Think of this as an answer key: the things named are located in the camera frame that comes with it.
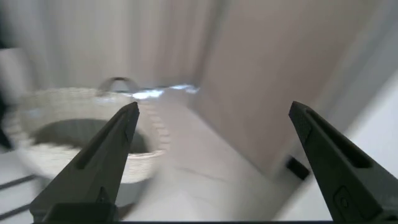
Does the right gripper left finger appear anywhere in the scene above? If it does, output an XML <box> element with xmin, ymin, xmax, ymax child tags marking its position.
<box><xmin>29</xmin><ymin>101</ymin><xmax>140</xmax><ymax>222</ymax></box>

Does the white laundry basket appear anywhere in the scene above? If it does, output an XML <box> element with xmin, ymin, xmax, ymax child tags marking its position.
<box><xmin>2</xmin><ymin>77</ymin><xmax>171</xmax><ymax>184</ymax></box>

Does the white curtain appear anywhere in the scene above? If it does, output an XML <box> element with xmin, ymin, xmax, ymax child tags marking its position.
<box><xmin>0</xmin><ymin>0</ymin><xmax>218</xmax><ymax>91</ymax></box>

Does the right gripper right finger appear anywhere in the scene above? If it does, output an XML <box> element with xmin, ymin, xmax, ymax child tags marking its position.
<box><xmin>288</xmin><ymin>101</ymin><xmax>398</xmax><ymax>222</ymax></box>

